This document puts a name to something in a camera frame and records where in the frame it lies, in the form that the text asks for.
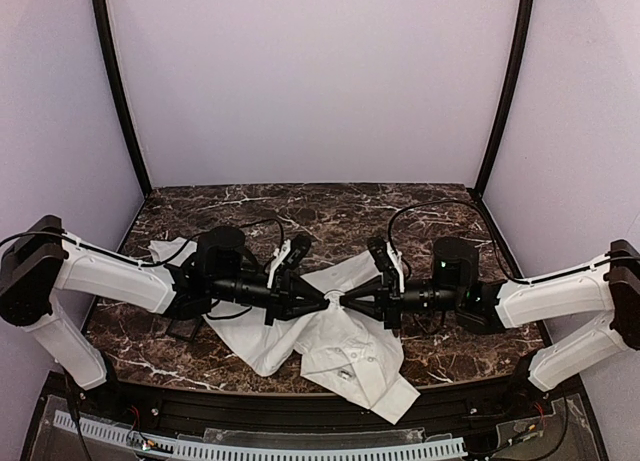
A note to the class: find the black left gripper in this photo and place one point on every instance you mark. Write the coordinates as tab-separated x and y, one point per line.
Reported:
275	297

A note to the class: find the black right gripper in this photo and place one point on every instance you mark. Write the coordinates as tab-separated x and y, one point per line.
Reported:
393	298

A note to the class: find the white button shirt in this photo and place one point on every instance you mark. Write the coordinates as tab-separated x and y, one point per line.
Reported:
341	350

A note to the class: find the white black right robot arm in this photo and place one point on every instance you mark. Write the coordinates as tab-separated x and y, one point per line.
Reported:
607	286

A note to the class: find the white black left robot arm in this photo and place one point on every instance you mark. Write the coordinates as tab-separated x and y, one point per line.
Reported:
47	259

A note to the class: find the black square box near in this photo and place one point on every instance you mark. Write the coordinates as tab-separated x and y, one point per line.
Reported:
184	330

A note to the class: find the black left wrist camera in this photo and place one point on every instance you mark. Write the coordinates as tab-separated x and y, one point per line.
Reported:
221	253

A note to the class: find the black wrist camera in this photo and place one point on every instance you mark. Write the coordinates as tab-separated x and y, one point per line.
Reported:
425	256
221	253

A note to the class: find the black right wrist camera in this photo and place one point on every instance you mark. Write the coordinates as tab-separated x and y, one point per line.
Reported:
425	256

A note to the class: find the white slotted cable duct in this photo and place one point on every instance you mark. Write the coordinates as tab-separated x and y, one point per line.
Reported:
221	444

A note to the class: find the black front table rail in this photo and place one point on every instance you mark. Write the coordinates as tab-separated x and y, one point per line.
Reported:
466	408

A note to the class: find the black left frame post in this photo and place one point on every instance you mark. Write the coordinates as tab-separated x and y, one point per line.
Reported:
109	55

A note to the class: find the black frame post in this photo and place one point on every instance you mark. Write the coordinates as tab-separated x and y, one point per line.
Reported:
507	93
109	55

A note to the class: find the black right frame post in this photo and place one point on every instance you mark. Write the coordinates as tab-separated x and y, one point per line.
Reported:
507	93

